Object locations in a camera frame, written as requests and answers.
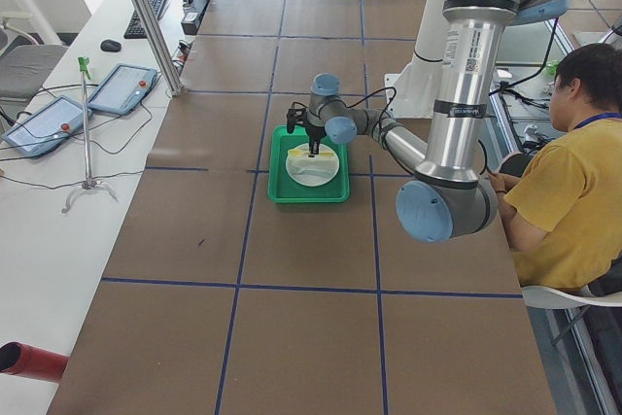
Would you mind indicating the grey office chair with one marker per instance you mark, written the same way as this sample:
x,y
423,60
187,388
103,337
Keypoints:
x,y
25,68

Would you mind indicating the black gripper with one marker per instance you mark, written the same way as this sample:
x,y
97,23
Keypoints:
x,y
314,133

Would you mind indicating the black computer mouse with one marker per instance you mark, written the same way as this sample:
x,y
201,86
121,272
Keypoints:
x,y
109,45

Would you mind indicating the yellow plastic spoon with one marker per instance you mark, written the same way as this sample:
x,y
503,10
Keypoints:
x,y
299,153

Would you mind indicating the green plastic tray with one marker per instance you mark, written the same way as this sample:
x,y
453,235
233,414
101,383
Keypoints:
x,y
283,189

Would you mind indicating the aluminium frame post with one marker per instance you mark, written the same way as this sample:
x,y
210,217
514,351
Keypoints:
x,y
158,46

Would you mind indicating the white chair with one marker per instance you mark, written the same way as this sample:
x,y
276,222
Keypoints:
x,y
547,298

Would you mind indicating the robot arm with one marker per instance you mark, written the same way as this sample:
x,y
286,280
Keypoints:
x,y
447,197

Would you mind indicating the pale green plastic fork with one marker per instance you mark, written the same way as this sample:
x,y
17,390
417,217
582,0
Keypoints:
x,y
300,173

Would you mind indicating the brown paper table cover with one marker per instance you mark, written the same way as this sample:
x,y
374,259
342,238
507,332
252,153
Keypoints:
x,y
216,300

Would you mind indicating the metal reacher grabber tool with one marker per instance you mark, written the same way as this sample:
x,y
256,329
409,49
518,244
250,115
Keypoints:
x,y
89,185

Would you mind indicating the near blue teach pendant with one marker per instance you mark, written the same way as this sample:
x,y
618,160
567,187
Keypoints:
x,y
47,128

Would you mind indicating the red cylinder tube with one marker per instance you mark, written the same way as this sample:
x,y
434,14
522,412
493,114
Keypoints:
x,y
23,360

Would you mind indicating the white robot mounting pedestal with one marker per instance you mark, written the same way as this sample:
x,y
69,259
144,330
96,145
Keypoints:
x,y
452,50

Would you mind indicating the person in yellow shirt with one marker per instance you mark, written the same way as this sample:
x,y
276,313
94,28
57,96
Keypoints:
x,y
562,217

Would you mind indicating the blue teach pendant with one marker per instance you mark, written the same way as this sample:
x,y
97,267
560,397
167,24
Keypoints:
x,y
47,128
123,89

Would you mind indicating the white round plate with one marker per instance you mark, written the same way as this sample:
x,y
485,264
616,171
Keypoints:
x,y
331,163

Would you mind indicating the far blue teach pendant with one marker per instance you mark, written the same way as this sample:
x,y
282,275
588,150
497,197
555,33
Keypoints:
x,y
123,89

